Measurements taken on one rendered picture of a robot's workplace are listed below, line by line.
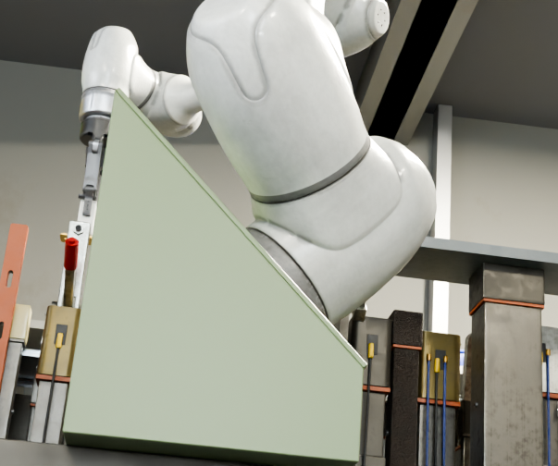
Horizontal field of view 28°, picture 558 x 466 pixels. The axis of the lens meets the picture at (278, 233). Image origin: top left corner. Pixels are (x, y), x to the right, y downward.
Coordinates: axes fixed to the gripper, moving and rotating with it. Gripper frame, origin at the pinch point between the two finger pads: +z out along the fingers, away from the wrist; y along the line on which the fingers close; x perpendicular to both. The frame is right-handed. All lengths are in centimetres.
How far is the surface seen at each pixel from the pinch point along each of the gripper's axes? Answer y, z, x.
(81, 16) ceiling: 210, -178, 30
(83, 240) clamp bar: -16.7, 10.8, -1.3
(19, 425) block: 14.9, 36.6, 7.4
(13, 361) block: -13.5, 32.1, 7.2
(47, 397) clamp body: -18.6, 38.7, 0.4
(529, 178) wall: 249, -150, -178
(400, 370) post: -24, 29, -55
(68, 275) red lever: -20.9, 18.9, -0.1
